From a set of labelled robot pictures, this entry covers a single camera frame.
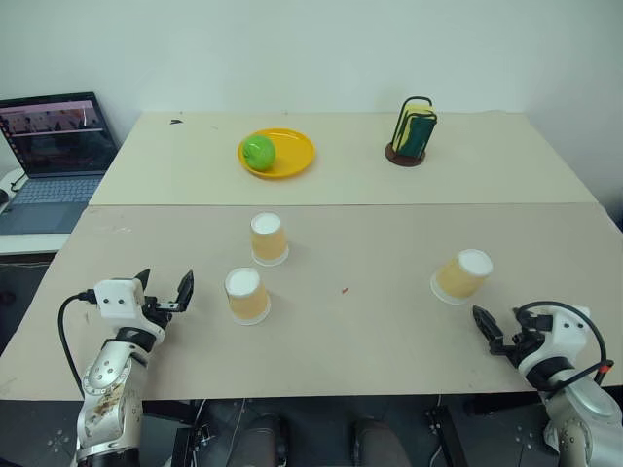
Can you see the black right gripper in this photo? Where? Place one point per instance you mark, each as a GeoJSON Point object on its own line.
{"type": "Point", "coordinates": [518, 345]}

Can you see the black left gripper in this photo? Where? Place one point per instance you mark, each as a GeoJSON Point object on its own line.
{"type": "Point", "coordinates": [158, 313]}

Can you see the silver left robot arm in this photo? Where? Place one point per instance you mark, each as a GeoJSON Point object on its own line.
{"type": "Point", "coordinates": [104, 389]}

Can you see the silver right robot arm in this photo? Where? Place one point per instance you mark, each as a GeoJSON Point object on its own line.
{"type": "Point", "coordinates": [586, 413]}

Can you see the orange paper cup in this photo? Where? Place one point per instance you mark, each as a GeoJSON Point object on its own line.
{"type": "Point", "coordinates": [462, 277]}
{"type": "Point", "coordinates": [267, 240]}
{"type": "Point", "coordinates": [246, 298]}

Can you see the green apple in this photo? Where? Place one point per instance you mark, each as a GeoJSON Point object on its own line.
{"type": "Point", "coordinates": [259, 152]}

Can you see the open grey laptop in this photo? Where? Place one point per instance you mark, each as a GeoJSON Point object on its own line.
{"type": "Point", "coordinates": [53, 146]}

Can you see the yellow plastic plate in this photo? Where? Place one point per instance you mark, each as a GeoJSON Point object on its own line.
{"type": "Point", "coordinates": [297, 151]}

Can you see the sponge in black holder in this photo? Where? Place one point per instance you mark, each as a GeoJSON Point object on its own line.
{"type": "Point", "coordinates": [404, 159]}

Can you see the yellow green sponge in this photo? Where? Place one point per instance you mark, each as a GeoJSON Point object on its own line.
{"type": "Point", "coordinates": [408, 119]}
{"type": "Point", "coordinates": [419, 136]}

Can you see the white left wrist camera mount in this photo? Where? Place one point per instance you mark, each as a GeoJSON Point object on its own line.
{"type": "Point", "coordinates": [117, 298]}

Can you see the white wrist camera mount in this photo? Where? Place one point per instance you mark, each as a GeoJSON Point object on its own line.
{"type": "Point", "coordinates": [117, 298]}
{"type": "Point", "coordinates": [572, 333]}

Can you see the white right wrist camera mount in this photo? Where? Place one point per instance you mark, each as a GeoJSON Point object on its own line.
{"type": "Point", "coordinates": [572, 333]}

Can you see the black table frame bracket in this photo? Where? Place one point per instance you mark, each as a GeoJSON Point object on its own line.
{"type": "Point", "coordinates": [170, 418]}
{"type": "Point", "coordinates": [445, 433]}

